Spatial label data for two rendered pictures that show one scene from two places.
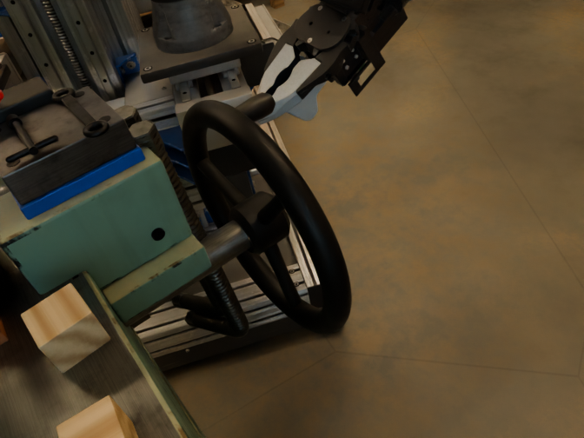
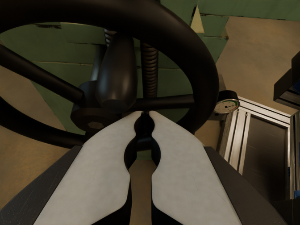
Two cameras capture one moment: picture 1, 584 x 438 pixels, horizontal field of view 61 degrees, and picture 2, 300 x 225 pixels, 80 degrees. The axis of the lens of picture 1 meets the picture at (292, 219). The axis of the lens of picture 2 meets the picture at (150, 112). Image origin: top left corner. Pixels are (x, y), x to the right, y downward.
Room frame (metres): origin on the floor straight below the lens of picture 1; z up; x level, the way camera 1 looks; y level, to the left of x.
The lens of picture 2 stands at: (0.51, -0.05, 1.01)
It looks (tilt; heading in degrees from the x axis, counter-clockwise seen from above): 58 degrees down; 111
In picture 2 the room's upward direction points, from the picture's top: 9 degrees clockwise
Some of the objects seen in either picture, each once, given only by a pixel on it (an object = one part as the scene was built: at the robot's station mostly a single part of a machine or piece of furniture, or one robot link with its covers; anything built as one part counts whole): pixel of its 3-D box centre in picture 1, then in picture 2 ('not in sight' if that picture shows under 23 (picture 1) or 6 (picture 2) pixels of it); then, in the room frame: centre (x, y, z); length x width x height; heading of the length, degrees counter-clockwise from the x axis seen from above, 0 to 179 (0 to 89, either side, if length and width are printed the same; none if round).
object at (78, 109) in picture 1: (78, 110); not in sight; (0.37, 0.15, 1.00); 0.10 x 0.02 x 0.01; 29
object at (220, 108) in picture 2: not in sight; (222, 102); (0.58, 0.27, 0.65); 0.06 x 0.04 x 0.08; 29
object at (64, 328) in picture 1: (66, 327); not in sight; (0.23, 0.17, 0.92); 0.04 x 0.04 x 0.03; 32
